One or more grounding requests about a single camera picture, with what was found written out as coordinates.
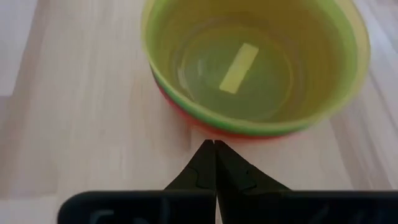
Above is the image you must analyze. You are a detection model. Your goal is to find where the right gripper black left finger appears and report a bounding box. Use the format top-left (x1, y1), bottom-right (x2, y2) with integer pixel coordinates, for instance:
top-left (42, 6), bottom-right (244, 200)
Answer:
top-left (57, 139), bottom-right (217, 224)

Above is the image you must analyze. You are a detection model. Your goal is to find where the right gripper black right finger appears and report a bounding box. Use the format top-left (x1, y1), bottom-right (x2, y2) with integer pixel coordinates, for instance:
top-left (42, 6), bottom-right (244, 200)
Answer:
top-left (214, 139), bottom-right (398, 224)

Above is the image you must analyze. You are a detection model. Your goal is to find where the green plastic bowl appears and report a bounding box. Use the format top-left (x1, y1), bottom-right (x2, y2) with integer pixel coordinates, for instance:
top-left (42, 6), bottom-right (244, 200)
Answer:
top-left (149, 58), bottom-right (346, 137)

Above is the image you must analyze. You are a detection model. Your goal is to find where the translucent yellow plastic bowl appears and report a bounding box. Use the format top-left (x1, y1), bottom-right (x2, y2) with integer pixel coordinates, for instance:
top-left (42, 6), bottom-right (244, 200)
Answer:
top-left (141, 0), bottom-right (371, 130)

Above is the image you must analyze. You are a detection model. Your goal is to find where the red plastic bowl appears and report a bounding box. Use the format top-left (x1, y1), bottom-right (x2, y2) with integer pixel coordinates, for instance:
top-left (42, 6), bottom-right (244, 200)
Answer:
top-left (154, 79), bottom-right (304, 141)

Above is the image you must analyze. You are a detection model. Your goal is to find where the pale yellow rectangular sticker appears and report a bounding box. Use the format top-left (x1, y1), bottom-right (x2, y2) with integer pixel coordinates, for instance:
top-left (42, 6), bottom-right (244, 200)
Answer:
top-left (218, 42), bottom-right (260, 95)

